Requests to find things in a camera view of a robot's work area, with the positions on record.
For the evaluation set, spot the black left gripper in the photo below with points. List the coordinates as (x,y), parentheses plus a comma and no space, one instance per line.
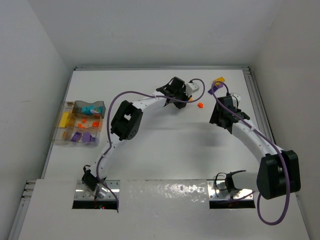
(182,91)

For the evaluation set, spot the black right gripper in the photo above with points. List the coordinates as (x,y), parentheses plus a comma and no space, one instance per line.
(225,100)

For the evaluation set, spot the teal 2x4 lego brick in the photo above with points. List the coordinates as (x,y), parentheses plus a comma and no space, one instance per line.
(85,110)

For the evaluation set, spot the purple arch lego brick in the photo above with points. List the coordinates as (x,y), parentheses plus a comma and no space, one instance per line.
(88,138)

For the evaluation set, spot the orange round lego piece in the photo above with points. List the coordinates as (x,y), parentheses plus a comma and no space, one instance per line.
(80,125)

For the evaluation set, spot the lilac lego brick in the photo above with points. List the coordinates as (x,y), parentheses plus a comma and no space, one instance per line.
(76,137)

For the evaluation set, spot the yellow long lego plate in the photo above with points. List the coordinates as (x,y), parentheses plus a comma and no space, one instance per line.
(64,120)

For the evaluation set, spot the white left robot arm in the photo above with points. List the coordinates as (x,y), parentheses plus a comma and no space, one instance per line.
(126,121)

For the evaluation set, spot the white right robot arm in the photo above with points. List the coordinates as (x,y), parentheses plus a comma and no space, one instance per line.
(270,180)

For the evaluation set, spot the orange lego flower piece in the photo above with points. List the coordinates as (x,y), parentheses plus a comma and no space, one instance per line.
(200,105)

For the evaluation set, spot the purple flat lego plate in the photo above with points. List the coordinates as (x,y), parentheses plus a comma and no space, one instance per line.
(215,88)

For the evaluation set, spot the yellow lego brick far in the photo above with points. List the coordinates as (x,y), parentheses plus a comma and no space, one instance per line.
(220,79)

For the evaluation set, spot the smoky grey transparent container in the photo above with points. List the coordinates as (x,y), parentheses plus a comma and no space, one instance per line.
(78,104)

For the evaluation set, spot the clear transparent container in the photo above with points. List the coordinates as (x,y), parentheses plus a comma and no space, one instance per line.
(71,131)

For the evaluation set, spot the clear container far left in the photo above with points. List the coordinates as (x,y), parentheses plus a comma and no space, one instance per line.
(56,133)

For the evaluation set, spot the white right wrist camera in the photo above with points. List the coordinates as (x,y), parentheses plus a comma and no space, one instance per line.
(236,98)

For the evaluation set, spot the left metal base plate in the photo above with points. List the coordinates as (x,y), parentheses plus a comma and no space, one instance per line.
(101,193)

